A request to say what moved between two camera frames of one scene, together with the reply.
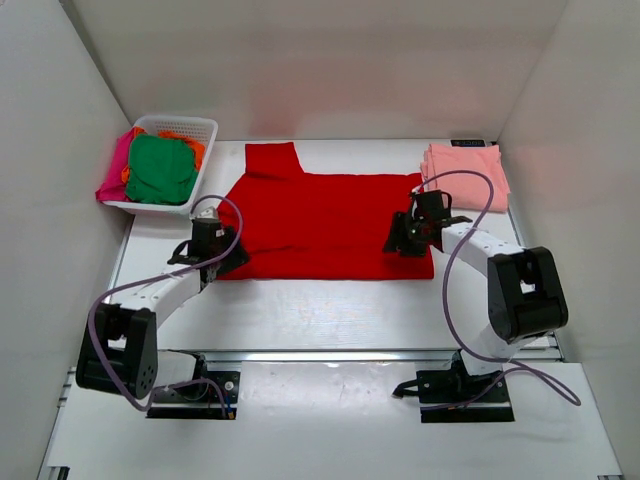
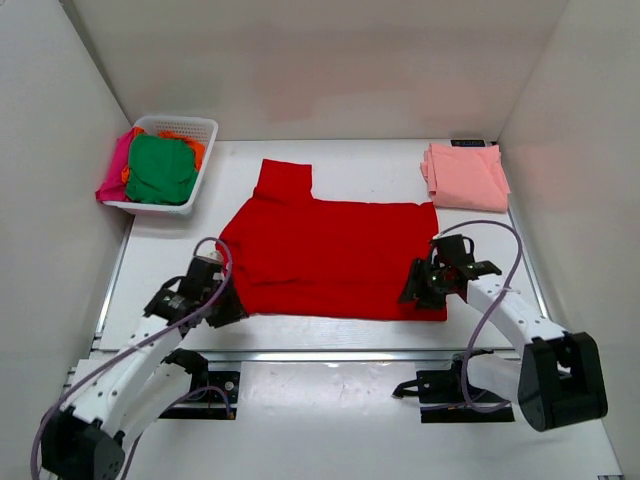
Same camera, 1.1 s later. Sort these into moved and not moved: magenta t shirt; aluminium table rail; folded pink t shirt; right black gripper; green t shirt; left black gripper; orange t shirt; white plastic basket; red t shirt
Moved: left black gripper; red t shirt; right black gripper
Not moved: green t shirt; folded pink t shirt; aluminium table rail; white plastic basket; magenta t shirt; orange t shirt
